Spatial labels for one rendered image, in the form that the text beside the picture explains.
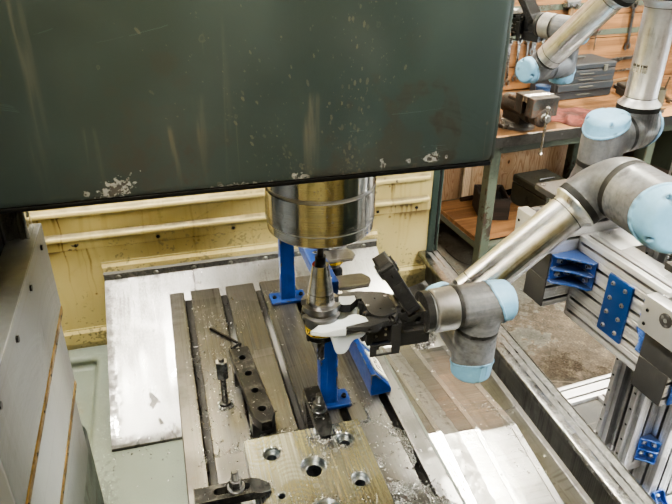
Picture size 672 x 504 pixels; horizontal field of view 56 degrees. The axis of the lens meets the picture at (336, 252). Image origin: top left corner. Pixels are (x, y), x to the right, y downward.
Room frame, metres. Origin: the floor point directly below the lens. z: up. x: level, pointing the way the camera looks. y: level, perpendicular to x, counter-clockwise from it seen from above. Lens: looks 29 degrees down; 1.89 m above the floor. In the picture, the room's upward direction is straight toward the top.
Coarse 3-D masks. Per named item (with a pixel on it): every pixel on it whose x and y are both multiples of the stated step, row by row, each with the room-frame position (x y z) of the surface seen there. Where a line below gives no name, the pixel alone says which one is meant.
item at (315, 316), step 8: (304, 296) 0.86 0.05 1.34; (336, 296) 0.86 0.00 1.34; (304, 304) 0.85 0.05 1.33; (336, 304) 0.84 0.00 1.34; (304, 312) 0.83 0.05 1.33; (312, 312) 0.82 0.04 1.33; (320, 312) 0.81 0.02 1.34; (328, 312) 0.82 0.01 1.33; (336, 312) 0.83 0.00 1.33; (304, 320) 0.83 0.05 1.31; (312, 320) 0.82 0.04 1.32; (320, 320) 0.82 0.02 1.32; (328, 320) 0.82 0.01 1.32; (336, 320) 0.83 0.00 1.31
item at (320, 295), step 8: (312, 264) 0.84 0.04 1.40; (328, 264) 0.84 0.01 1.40; (312, 272) 0.84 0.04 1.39; (320, 272) 0.83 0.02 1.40; (328, 272) 0.84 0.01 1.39; (312, 280) 0.84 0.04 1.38; (320, 280) 0.83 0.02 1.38; (328, 280) 0.84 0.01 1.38; (312, 288) 0.83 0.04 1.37; (320, 288) 0.83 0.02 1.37; (328, 288) 0.83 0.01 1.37; (312, 296) 0.83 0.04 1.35; (320, 296) 0.83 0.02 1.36; (328, 296) 0.83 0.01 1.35; (312, 304) 0.83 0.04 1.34; (320, 304) 0.82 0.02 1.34; (328, 304) 0.83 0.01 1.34
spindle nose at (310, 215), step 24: (264, 192) 0.83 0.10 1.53; (288, 192) 0.78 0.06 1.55; (312, 192) 0.77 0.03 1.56; (336, 192) 0.77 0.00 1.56; (360, 192) 0.79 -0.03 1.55; (288, 216) 0.78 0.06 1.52; (312, 216) 0.77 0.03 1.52; (336, 216) 0.77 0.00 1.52; (360, 216) 0.79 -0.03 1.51; (288, 240) 0.78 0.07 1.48; (312, 240) 0.77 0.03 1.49; (336, 240) 0.77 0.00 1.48
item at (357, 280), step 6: (336, 276) 1.12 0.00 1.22; (342, 276) 1.12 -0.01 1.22; (348, 276) 1.12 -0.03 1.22; (354, 276) 1.12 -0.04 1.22; (360, 276) 1.12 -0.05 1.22; (366, 276) 1.12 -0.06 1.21; (342, 282) 1.10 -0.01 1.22; (348, 282) 1.10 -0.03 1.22; (354, 282) 1.10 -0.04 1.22; (360, 282) 1.10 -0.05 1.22; (366, 282) 1.10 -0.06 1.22; (342, 288) 1.08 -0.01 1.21; (348, 288) 1.08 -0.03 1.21; (354, 288) 1.08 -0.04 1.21
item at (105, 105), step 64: (0, 0) 0.63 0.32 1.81; (64, 0) 0.65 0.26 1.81; (128, 0) 0.66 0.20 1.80; (192, 0) 0.68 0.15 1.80; (256, 0) 0.70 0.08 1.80; (320, 0) 0.72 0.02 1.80; (384, 0) 0.74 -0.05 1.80; (448, 0) 0.76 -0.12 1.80; (512, 0) 0.78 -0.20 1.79; (0, 64) 0.63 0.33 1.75; (64, 64) 0.65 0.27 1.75; (128, 64) 0.66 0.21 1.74; (192, 64) 0.68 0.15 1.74; (256, 64) 0.70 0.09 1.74; (320, 64) 0.72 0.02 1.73; (384, 64) 0.74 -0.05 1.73; (448, 64) 0.76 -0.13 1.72; (0, 128) 0.63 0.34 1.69; (64, 128) 0.64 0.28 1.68; (128, 128) 0.66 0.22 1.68; (192, 128) 0.68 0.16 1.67; (256, 128) 0.70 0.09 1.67; (320, 128) 0.72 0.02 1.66; (384, 128) 0.74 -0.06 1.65; (448, 128) 0.76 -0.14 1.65; (0, 192) 0.62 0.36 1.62; (64, 192) 0.64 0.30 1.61; (128, 192) 0.66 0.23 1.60; (192, 192) 0.68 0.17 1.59
